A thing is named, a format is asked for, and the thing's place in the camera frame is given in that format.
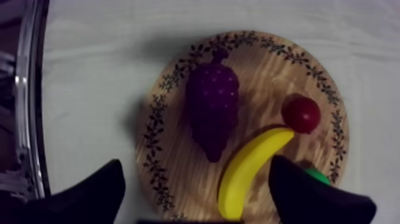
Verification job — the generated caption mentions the small red fruit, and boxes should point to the small red fruit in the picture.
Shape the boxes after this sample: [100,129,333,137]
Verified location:
[281,94,322,135]

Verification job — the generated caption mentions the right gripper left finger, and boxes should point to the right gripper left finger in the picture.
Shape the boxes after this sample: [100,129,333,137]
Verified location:
[0,158,126,224]

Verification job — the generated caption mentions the purple toy grapes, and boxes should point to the purple toy grapes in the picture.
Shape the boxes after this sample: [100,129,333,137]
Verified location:
[185,47,240,163]

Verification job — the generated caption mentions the round wooden board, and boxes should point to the round wooden board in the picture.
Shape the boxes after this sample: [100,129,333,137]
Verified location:
[134,30,350,224]

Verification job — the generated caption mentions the green toy pear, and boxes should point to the green toy pear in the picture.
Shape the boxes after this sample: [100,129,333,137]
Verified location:
[304,167,331,186]

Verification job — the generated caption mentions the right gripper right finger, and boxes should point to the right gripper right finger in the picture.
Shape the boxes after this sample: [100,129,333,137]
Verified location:
[268,154,377,224]

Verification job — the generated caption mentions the yellow toy banana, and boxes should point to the yellow toy banana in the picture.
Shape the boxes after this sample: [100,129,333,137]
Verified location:
[217,126,295,220]

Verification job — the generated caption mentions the silver metal bar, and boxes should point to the silver metal bar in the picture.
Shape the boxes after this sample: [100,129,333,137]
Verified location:
[14,0,51,201]

